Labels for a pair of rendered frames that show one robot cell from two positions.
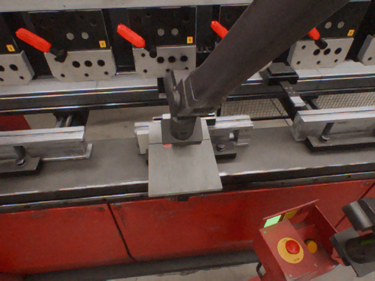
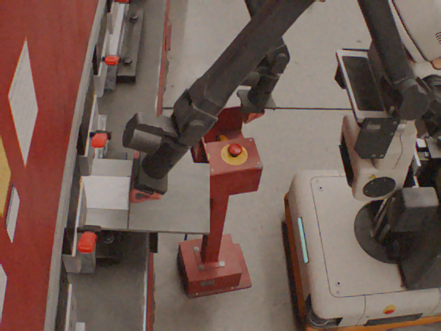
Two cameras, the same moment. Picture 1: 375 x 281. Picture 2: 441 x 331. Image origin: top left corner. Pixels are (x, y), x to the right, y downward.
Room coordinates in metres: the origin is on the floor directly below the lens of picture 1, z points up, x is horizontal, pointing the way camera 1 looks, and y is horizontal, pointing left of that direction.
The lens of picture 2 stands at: (0.34, 0.77, 2.11)
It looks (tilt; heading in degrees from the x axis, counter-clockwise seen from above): 52 degrees down; 269
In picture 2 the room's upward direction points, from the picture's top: 8 degrees clockwise
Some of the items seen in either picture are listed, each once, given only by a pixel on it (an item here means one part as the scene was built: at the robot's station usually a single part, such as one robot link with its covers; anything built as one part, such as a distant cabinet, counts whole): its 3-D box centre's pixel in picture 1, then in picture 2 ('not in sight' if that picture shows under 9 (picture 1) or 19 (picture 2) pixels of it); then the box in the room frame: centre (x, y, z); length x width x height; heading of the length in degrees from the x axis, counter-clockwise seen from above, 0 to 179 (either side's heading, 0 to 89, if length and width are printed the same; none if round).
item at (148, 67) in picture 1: (163, 38); (69, 121); (0.61, 0.06, 1.26); 0.15 x 0.09 x 0.17; 96
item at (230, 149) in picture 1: (191, 153); (111, 205); (0.56, -0.01, 0.89); 0.30 x 0.05 x 0.03; 96
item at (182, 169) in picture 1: (181, 153); (148, 195); (0.47, 0.02, 1.00); 0.26 x 0.18 x 0.01; 6
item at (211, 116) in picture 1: (184, 121); not in sight; (0.62, 0.01, 0.99); 0.20 x 0.03 x 0.03; 96
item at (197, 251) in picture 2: not in sight; (209, 256); (0.31, -0.34, 0.13); 0.10 x 0.10 x 0.01; 19
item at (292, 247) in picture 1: (291, 248); (235, 151); (0.29, -0.30, 0.79); 0.04 x 0.04 x 0.04
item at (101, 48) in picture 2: (243, 34); (84, 49); (0.63, -0.14, 1.26); 0.15 x 0.09 x 0.17; 96
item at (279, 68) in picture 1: (285, 82); not in sight; (0.81, -0.37, 1.01); 0.26 x 0.12 x 0.05; 6
